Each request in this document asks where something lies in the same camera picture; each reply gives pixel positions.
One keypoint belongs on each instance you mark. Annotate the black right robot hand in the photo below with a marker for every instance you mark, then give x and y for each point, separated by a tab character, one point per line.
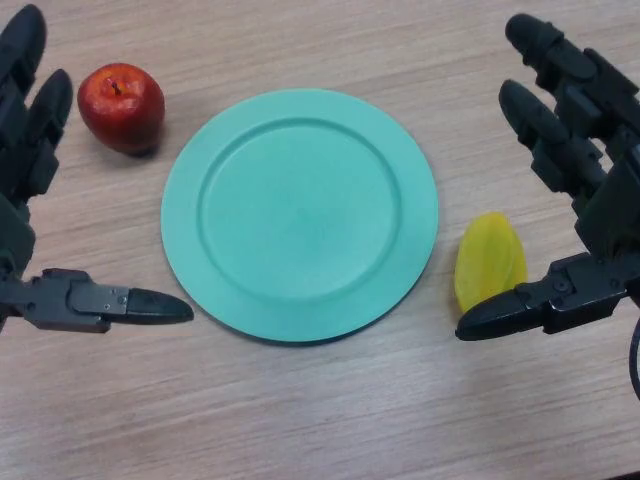
610	210

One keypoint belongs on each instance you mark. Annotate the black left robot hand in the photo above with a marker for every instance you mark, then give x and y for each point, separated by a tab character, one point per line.
30	150

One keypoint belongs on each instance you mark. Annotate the red apple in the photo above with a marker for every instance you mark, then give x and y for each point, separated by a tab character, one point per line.
122	112

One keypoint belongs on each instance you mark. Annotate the green round plate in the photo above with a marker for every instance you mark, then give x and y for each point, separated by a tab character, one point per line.
300	215

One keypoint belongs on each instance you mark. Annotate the yellow starfruit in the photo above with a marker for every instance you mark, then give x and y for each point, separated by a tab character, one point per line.
487	260

